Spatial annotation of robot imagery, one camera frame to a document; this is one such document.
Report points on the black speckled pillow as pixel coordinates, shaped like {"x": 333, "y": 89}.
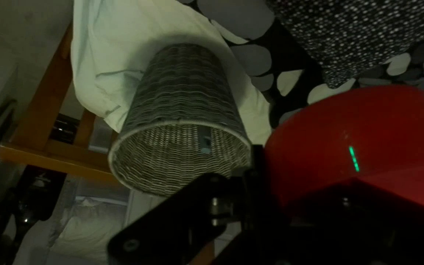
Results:
{"x": 348, "y": 36}

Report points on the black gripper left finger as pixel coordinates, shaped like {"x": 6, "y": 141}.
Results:
{"x": 177, "y": 229}

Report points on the woven grey wicker basket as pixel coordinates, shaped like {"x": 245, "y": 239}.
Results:
{"x": 183, "y": 122}

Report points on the wooden bunk bed frame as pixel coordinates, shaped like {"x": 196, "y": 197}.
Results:
{"x": 31, "y": 142}

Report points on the white bed sheet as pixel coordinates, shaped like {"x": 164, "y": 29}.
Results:
{"x": 115, "y": 39}

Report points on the pink plastic bowl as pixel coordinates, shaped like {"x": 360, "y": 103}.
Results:
{"x": 374, "y": 135}

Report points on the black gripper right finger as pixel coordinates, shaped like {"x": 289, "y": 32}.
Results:
{"x": 349, "y": 222}

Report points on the pebble pattern black blanket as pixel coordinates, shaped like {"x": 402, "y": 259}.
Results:
{"x": 280, "y": 67}

